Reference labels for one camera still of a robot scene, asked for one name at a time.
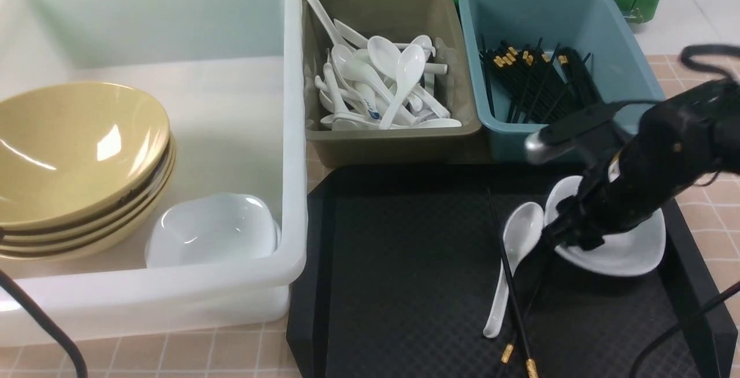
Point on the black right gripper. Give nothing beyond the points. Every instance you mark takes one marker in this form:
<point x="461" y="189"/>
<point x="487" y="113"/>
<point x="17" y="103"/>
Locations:
<point x="638" y="195"/>

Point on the white square dish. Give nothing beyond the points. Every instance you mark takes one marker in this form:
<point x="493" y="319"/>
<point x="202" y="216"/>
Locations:
<point x="219" y="207"/>
<point x="632" y="252"/>

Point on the white soup spoon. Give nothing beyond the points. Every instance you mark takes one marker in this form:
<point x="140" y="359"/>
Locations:
<point x="520" y="235"/>

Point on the black gold-banded chopstick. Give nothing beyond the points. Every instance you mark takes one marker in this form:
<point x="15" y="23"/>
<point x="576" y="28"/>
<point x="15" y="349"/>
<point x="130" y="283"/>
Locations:
<point x="519" y="236"/>
<point x="523" y="308"/>

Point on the tan noodle bowl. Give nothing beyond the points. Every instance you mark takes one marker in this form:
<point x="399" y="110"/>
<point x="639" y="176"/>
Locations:
<point x="73" y="149"/>

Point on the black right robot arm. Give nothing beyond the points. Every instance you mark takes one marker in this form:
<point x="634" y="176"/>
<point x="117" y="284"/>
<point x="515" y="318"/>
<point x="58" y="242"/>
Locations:
<point x="698" y="127"/>

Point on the lower stacked tan bowl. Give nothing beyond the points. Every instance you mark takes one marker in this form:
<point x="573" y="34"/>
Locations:
<point x="94" y="242"/>

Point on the stacked tan bowl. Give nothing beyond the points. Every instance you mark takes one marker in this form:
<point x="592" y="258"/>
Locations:
<point x="94" y="242"/>
<point x="89" y="224"/>

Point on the top stacked tan bowl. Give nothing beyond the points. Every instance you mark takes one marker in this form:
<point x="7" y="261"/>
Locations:
<point x="89" y="224"/>

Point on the pile of black chopsticks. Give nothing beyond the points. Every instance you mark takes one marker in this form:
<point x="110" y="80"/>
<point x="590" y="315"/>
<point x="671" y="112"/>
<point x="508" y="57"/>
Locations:
<point x="532" y="86"/>

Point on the blue plastic bin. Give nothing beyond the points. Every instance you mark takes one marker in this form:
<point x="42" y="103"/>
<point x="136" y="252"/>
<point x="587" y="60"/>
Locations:
<point x="596" y="27"/>

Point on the black serving tray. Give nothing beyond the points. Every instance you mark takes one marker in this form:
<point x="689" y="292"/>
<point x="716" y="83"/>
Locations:
<point x="402" y="267"/>

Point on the pile of white spoons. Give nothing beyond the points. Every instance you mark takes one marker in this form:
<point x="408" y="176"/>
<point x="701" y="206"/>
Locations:
<point x="374" y="84"/>

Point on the brown plastic bin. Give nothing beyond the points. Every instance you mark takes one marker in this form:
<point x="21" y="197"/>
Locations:
<point x="400" y="21"/>

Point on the large white plastic tub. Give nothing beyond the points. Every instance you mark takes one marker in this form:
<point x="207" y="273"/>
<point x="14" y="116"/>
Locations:
<point x="230" y="76"/>

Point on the white dish in tub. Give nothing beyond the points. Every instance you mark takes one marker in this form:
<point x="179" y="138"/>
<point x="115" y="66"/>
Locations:
<point x="181" y="244"/>

